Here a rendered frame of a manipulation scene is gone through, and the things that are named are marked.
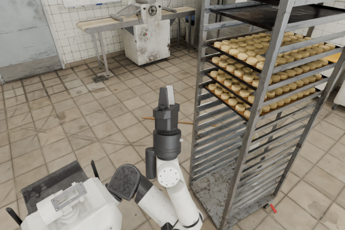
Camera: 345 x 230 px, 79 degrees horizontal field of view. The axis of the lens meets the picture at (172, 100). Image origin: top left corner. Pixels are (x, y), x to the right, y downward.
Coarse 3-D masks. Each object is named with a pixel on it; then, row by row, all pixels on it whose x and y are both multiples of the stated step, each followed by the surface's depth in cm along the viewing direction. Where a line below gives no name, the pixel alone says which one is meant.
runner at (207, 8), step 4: (224, 4) 110; (228, 4) 111; (232, 4) 112; (236, 4) 114; (240, 4) 115; (244, 4) 116; (248, 4) 118; (252, 4) 119; (256, 4) 120; (260, 4) 122; (208, 8) 107; (212, 8) 108; (216, 8) 109; (220, 8) 110; (224, 8) 111; (228, 8) 113; (204, 12) 107; (208, 12) 106; (212, 12) 106
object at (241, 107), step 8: (208, 88) 131; (216, 88) 127; (224, 88) 127; (312, 88) 127; (224, 96) 120; (232, 96) 122; (296, 96) 120; (304, 96) 123; (232, 104) 115; (240, 104) 113; (272, 104) 113; (280, 104) 115; (288, 104) 117; (240, 112) 110; (248, 112) 107; (264, 112) 110
